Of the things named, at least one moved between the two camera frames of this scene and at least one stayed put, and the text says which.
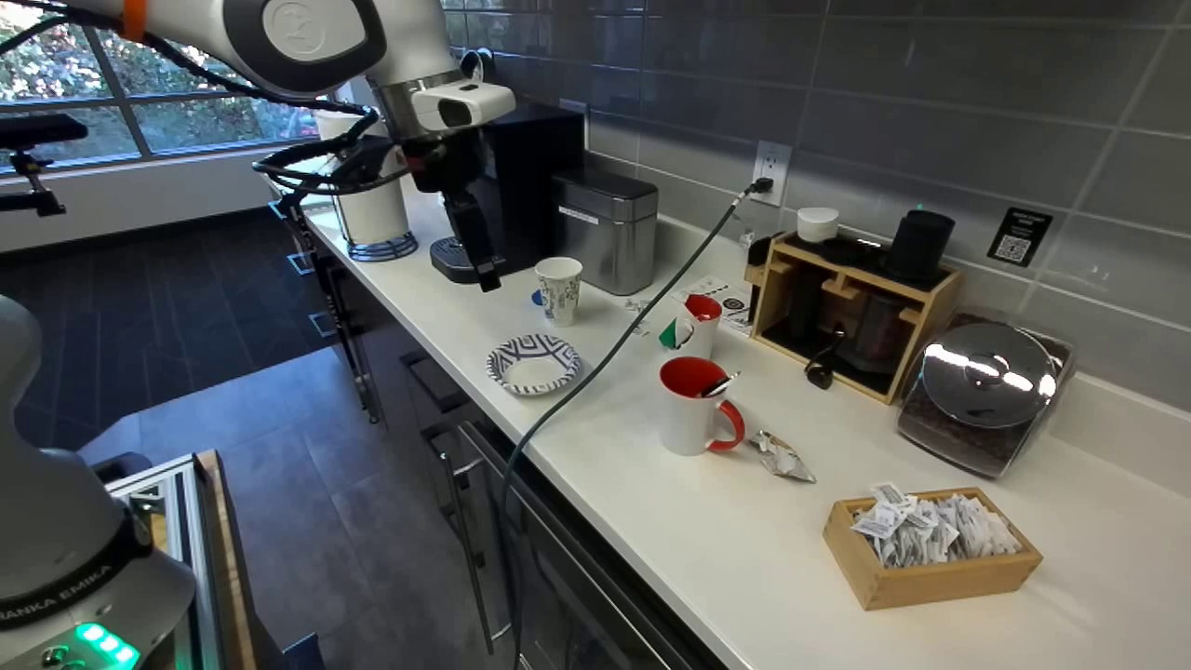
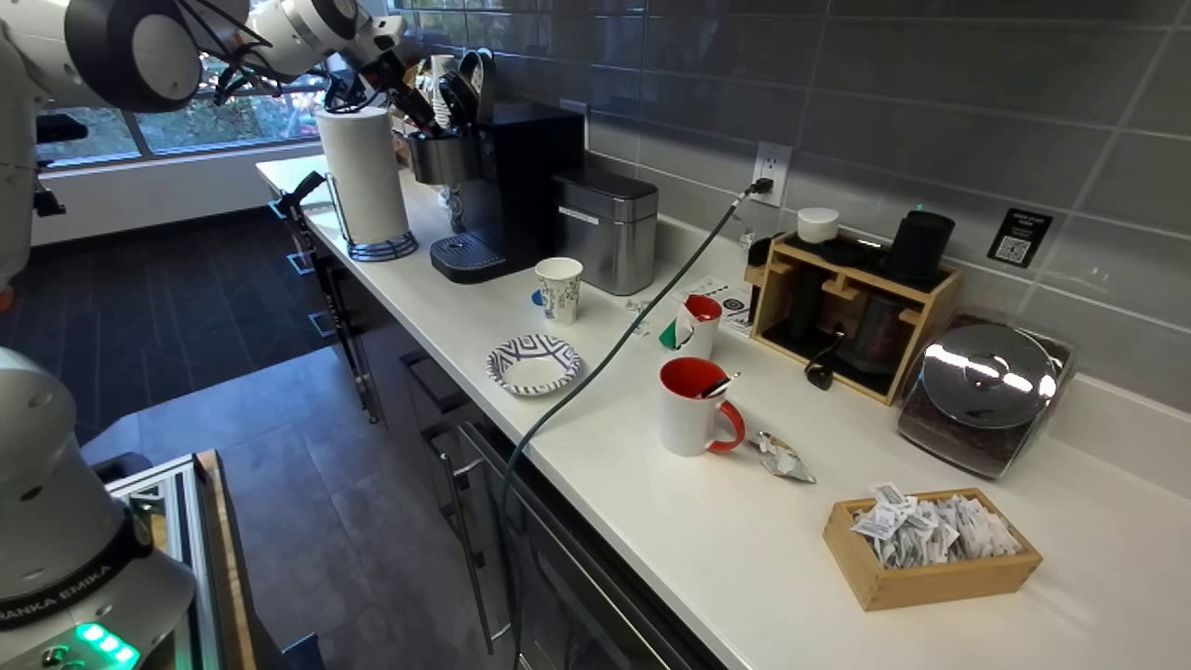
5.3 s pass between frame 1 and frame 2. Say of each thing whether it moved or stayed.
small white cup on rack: stayed
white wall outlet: stayed
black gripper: moved
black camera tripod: stayed
